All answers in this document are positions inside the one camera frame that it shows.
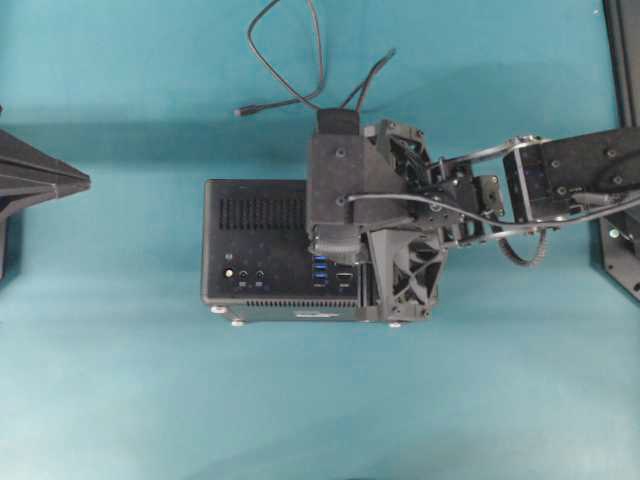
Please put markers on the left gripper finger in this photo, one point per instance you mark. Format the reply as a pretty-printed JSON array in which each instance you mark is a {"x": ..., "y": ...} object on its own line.
[
  {"x": 25, "y": 169},
  {"x": 13, "y": 203}
]

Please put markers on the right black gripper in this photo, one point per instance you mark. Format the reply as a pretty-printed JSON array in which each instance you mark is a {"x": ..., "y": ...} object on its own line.
[{"x": 400, "y": 279}]

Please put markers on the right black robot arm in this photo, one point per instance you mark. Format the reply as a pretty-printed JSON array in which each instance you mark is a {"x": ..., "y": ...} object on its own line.
[{"x": 544, "y": 185}]

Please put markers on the black mini PC box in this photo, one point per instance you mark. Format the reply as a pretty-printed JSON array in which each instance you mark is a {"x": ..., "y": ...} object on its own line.
[{"x": 256, "y": 263}]

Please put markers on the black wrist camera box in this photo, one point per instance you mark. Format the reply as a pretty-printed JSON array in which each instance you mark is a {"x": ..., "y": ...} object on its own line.
[{"x": 342, "y": 163}]

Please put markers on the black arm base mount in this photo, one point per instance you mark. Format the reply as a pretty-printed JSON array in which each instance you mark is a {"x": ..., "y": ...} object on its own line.
[{"x": 619, "y": 235}]

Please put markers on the black aluminium frame rail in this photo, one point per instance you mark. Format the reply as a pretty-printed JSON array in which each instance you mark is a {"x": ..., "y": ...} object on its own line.
[{"x": 622, "y": 19}]

